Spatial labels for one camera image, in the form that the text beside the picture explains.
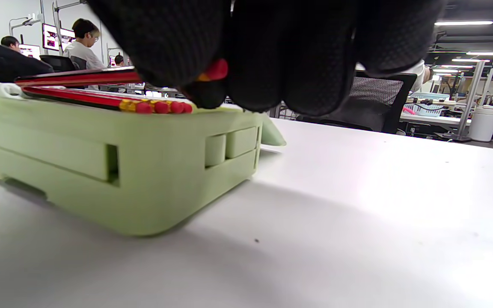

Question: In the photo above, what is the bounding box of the light blue plastic basket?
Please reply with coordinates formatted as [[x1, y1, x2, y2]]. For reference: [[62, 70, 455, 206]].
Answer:
[[404, 103, 445, 118]]

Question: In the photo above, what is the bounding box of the aluminium frame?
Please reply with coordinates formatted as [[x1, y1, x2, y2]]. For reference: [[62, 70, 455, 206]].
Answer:
[[9, 0, 89, 56], [456, 38, 493, 137]]

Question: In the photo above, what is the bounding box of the green panda pencil case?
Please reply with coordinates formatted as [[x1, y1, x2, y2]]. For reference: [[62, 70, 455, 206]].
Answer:
[[0, 82, 287, 237]]

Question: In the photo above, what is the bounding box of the black mesh office chair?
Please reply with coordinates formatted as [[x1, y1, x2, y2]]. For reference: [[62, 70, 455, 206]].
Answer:
[[298, 71, 418, 134]]

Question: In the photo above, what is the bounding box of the computer monitor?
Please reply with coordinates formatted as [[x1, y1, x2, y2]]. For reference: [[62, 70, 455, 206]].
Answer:
[[42, 24, 76, 52], [19, 44, 42, 59]]

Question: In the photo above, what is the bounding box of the person's right hand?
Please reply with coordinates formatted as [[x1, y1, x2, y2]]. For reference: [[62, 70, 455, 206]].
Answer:
[[86, 0, 446, 117]]

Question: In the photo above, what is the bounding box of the white cylinder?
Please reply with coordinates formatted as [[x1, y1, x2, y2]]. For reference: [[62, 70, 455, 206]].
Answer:
[[469, 105, 493, 142]]

